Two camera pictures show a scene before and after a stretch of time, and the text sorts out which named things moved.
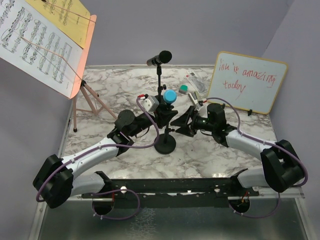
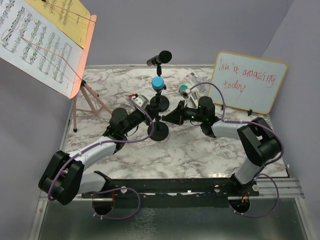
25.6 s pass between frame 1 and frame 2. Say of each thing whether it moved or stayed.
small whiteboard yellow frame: stayed
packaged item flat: stayed
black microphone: stayed
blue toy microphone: moved
